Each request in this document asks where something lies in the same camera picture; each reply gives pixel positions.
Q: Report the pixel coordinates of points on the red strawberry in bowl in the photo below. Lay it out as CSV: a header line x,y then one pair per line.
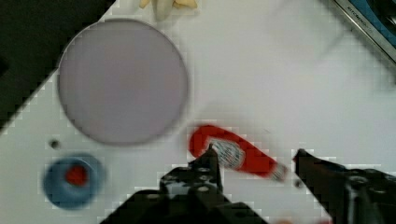
x,y
77,175

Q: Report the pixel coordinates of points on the silver toaster oven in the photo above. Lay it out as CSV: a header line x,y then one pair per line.
x,y
375,19

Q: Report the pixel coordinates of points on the red ketchup bottle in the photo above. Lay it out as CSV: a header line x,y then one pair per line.
x,y
234,152

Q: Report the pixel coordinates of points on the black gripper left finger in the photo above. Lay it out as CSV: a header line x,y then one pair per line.
x,y
201,172

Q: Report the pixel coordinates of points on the blue bowl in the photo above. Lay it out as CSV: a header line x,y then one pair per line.
x,y
69,197

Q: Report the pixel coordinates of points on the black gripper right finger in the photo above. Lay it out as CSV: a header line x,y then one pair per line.
x,y
349,196

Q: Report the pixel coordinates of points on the peeled banana toy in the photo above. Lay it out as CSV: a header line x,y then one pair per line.
x,y
163,8

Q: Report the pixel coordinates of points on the grey round plate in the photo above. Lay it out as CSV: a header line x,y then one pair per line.
x,y
122,82

